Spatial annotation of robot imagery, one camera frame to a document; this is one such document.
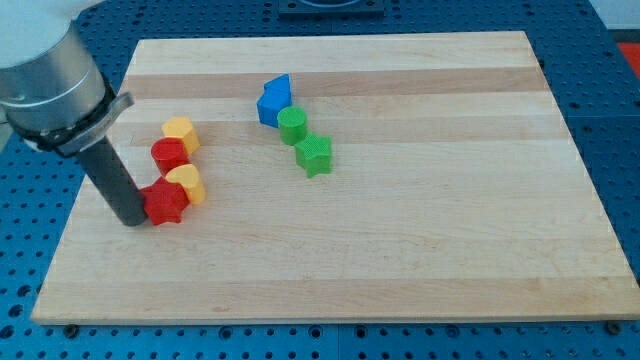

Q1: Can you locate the green cylinder block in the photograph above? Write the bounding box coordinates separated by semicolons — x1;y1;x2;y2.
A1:
277;106;307;145

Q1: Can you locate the light wooden board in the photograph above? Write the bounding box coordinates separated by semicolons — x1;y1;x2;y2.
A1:
32;31;639;325

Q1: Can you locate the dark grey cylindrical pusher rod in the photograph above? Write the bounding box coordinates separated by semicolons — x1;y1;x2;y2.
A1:
76;137;147;227

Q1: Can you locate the red star block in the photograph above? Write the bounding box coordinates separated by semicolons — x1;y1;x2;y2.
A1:
140;177;190;226

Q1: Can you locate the red cylinder block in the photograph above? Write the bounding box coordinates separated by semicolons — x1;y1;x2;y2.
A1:
151;137;190;176

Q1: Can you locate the yellow hexagon block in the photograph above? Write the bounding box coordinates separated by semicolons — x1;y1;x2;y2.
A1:
161;117;200;155

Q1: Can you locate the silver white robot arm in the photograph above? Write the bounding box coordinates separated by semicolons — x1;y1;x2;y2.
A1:
1;0;147;226

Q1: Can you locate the blue pentagon block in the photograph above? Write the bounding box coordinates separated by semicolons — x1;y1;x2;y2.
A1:
257;74;292;128

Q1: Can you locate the green star block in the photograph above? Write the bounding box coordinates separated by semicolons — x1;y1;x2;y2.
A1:
294;133;332;178

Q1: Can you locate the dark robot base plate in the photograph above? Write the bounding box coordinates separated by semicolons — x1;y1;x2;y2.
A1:
276;0;386;17

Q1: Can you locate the yellow heart block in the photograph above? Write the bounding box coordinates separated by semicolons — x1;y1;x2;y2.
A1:
165;164;206;205

